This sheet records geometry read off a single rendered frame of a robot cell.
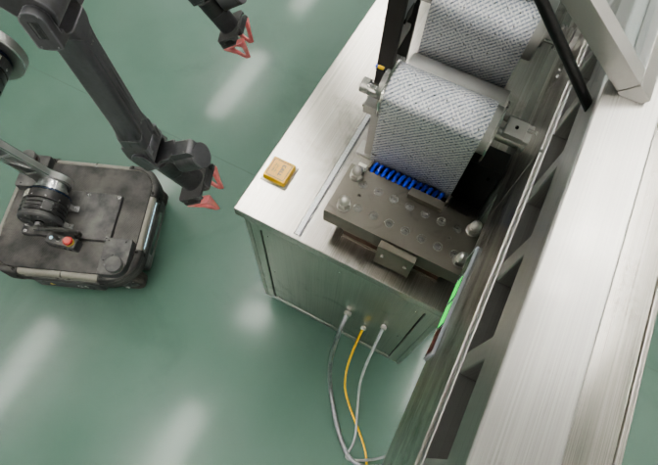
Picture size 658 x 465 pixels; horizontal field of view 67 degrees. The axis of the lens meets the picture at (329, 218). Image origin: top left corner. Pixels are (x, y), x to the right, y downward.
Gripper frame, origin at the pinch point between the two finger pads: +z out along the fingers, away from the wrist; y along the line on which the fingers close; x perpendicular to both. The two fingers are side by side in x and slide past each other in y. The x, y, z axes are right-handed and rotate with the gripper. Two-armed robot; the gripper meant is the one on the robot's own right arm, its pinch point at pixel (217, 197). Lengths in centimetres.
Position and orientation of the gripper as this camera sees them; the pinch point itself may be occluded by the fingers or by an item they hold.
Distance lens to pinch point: 128.1
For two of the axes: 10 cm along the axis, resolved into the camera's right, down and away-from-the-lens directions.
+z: 4.6, 4.2, 7.8
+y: 0.9, -9.0, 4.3
